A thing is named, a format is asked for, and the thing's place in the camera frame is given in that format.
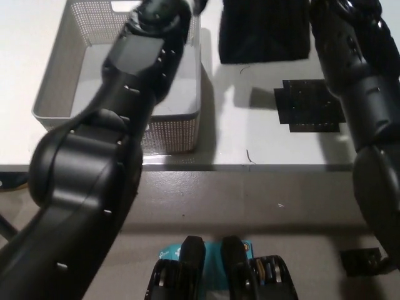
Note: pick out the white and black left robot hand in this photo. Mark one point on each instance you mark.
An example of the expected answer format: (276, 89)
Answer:
(200, 6)

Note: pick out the dark fabric lunch bag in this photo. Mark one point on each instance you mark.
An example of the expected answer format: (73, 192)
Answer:
(262, 31)

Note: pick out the thin curved dark thread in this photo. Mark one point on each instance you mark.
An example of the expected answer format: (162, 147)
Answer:
(244, 68)

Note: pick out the grey perforated plastic basket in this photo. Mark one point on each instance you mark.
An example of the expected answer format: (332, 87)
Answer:
(175, 137)

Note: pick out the black tape patch on table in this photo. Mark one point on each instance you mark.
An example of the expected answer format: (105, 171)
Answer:
(309, 106)

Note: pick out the short dark thread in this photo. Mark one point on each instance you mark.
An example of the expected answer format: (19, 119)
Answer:
(249, 156)

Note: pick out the dark metal table leg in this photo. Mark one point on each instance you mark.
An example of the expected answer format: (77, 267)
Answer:
(7, 226)

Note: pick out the black tape patch on floor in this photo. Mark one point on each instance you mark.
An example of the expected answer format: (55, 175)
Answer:
(359, 262)

